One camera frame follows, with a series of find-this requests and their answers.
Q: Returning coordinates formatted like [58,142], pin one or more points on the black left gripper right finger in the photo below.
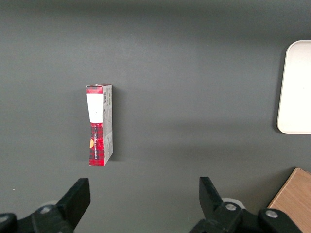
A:
[216,213]

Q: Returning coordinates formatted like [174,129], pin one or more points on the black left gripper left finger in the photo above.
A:
[65,208]

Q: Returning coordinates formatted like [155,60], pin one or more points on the beige plastic tray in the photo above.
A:
[296,92]

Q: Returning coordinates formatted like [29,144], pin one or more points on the wooden drawer cabinet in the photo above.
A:
[294,199]

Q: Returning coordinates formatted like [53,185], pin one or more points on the red and grey carton box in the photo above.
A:
[97,106]

